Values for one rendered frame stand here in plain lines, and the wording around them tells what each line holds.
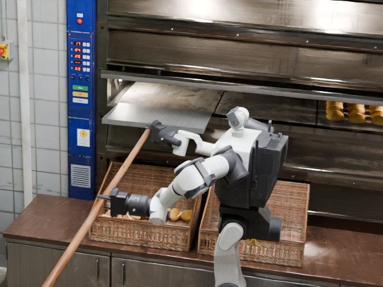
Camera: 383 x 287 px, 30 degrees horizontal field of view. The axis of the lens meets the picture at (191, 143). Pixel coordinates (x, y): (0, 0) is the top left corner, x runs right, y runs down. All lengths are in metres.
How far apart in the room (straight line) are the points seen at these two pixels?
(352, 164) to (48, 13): 1.89
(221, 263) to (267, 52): 1.21
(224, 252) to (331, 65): 1.22
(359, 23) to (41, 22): 1.74
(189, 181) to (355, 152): 1.59
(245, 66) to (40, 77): 1.19
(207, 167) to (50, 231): 1.53
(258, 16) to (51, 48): 1.19
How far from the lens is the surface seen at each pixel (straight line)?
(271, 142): 3.08
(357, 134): 4.00
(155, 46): 3.98
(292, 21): 3.83
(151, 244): 3.84
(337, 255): 3.96
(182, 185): 2.67
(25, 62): 4.22
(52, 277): 2.43
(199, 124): 3.88
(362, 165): 4.06
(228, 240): 3.23
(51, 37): 4.14
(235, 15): 3.85
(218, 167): 2.75
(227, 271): 3.35
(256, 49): 3.90
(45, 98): 4.25
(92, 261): 3.93
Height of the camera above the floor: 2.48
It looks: 21 degrees down
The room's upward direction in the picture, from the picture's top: 3 degrees clockwise
